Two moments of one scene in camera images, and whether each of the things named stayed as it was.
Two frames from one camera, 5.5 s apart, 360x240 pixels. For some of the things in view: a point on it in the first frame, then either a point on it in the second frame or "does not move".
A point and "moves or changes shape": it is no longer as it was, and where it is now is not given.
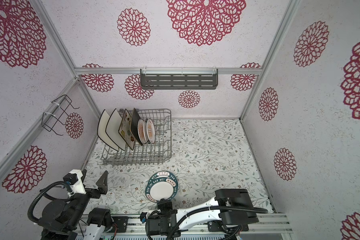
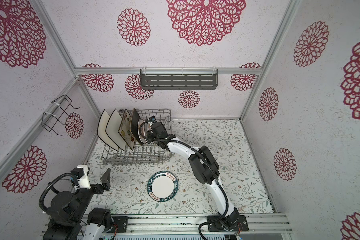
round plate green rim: x=161 y=188 moves or changes shape
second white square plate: x=112 y=129 does not move
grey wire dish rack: x=156 y=153 does not move
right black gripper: x=164 y=205 → x=150 y=136
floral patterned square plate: x=124 y=130 does not move
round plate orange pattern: x=140 y=128 does not move
